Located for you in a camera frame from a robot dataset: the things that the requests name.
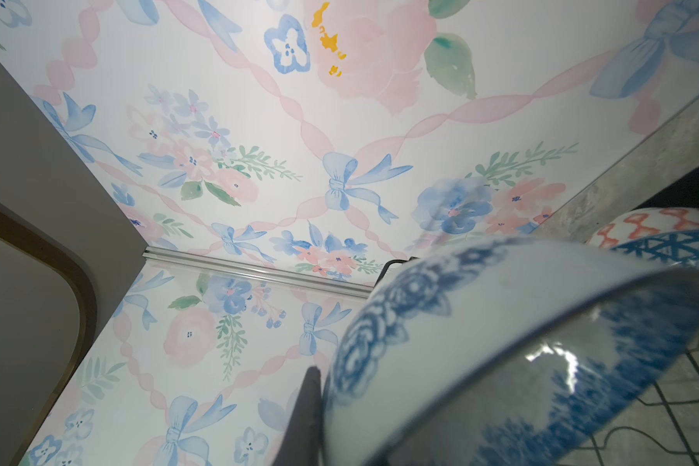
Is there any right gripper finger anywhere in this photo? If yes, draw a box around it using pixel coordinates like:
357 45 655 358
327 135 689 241
273 366 323 466

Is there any blue floral bowl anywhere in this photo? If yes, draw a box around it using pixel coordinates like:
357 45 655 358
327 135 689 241
322 237 699 465

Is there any black wire dish rack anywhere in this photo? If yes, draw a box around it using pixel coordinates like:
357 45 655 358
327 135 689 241
372 156 699 466

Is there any blue triangle pattern bowl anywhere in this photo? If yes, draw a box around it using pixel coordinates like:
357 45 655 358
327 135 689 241
586 207 699 270

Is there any aluminium corner post left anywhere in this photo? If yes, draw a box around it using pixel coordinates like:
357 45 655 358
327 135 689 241
143 247 372 299

